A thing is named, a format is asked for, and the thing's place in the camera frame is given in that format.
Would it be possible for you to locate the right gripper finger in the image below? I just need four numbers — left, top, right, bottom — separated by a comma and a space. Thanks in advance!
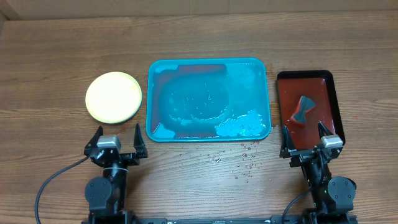
279, 126, 297, 158
318, 121, 333, 146

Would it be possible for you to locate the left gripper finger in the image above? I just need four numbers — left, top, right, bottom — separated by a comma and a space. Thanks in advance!
134, 123, 148, 158
83, 126, 103, 156

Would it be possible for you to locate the red black sponge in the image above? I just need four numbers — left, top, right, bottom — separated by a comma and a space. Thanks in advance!
290, 96, 316, 126

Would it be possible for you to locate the yellow-green plate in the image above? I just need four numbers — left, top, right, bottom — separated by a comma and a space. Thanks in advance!
85, 72, 142, 124

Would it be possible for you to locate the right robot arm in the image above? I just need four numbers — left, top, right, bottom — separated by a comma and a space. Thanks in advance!
277, 122, 358, 223

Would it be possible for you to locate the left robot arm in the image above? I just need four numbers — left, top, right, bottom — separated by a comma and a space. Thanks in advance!
84, 124, 148, 224

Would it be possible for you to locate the black red-lined tray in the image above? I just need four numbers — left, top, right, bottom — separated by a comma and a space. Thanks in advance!
277, 70, 345, 149

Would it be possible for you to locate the teal plastic tray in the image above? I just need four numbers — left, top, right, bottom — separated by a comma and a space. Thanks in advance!
146, 57, 272, 142

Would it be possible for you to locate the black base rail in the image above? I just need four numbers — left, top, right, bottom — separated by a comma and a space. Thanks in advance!
81, 215, 358, 224

